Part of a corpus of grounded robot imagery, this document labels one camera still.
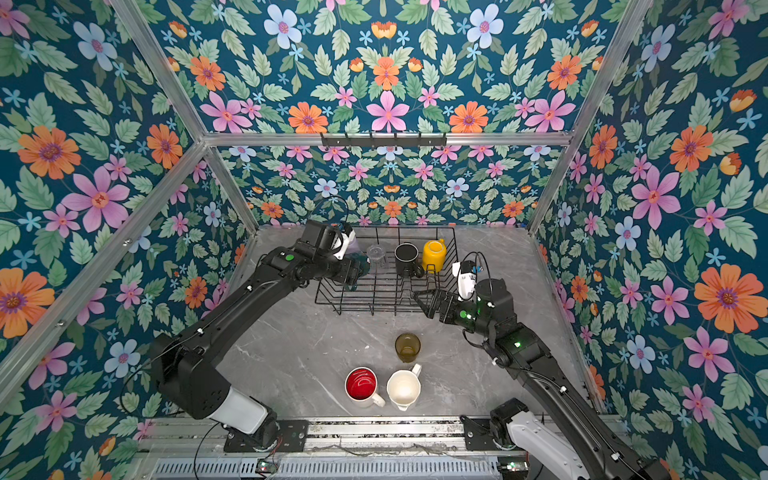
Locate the lilac plastic cup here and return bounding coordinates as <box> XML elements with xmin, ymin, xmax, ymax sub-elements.
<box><xmin>347</xmin><ymin>238</ymin><xmax>362</xmax><ymax>254</ymax></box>

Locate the aluminium mounting rail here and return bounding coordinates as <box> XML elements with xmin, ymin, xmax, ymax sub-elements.
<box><xmin>134</xmin><ymin>415</ymin><xmax>637</xmax><ymax>460</ymax></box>

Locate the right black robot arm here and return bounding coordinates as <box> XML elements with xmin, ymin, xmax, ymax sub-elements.
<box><xmin>412</xmin><ymin>278</ymin><xmax>671</xmax><ymax>479</ymax></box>

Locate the black mug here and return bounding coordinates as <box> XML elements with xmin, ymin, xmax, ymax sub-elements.
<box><xmin>394</xmin><ymin>242</ymin><xmax>425</xmax><ymax>278</ymax></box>

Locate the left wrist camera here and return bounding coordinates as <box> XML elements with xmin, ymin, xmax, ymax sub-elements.
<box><xmin>332</xmin><ymin>223</ymin><xmax>356</xmax><ymax>260</ymax></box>

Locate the cream mug green outside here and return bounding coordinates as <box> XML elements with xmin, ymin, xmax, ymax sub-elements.
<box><xmin>348</xmin><ymin>252</ymin><xmax>371</xmax><ymax>285</ymax></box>

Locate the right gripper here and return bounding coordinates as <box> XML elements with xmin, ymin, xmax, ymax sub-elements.
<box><xmin>414</xmin><ymin>291</ymin><xmax>498</xmax><ymax>343</ymax></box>

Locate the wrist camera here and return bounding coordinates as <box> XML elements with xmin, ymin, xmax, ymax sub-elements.
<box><xmin>451</xmin><ymin>260</ymin><xmax>477</xmax><ymax>301</ymax></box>
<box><xmin>332</xmin><ymin>223</ymin><xmax>356</xmax><ymax>260</ymax></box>

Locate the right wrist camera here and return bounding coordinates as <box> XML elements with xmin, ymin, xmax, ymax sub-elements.
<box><xmin>451</xmin><ymin>260</ymin><xmax>477</xmax><ymax>301</ymax></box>

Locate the black hook rail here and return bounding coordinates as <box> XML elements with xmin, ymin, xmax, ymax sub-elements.
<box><xmin>320</xmin><ymin>133</ymin><xmax>448</xmax><ymax>148</ymax></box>

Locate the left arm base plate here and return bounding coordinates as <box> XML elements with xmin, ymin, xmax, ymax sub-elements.
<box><xmin>223</xmin><ymin>419</ymin><xmax>310</xmax><ymax>453</ymax></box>

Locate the black wire dish rack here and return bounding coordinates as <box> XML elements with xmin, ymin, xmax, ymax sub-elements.
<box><xmin>314</xmin><ymin>226</ymin><xmax>460</xmax><ymax>315</ymax></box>

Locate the red mug white outside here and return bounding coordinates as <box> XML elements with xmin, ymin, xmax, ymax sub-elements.
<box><xmin>344</xmin><ymin>367</ymin><xmax>386</xmax><ymax>408</ymax></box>

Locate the yellow mug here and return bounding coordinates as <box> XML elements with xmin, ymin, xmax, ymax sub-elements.
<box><xmin>422</xmin><ymin>239</ymin><xmax>447</xmax><ymax>273</ymax></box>

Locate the olive green glass cup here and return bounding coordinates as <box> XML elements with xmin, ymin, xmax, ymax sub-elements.
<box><xmin>395</xmin><ymin>333</ymin><xmax>421</xmax><ymax>363</ymax></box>

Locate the clear glass cup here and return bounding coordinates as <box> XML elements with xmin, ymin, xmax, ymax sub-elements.
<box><xmin>366</xmin><ymin>244</ymin><xmax>388</xmax><ymax>274</ymax></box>

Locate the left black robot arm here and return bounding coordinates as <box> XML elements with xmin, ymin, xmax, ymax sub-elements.
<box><xmin>149</xmin><ymin>220</ymin><xmax>362</xmax><ymax>451</ymax></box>

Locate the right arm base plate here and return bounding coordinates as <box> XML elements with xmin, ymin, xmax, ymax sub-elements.
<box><xmin>459</xmin><ymin>415</ymin><xmax>510</xmax><ymax>451</ymax></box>

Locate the cream white mug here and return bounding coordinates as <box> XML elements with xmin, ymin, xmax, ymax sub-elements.
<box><xmin>386</xmin><ymin>364</ymin><xmax>422</xmax><ymax>411</ymax></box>

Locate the white ventilation grille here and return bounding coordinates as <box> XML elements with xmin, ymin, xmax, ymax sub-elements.
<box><xmin>147</xmin><ymin>457</ymin><xmax>502</xmax><ymax>479</ymax></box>

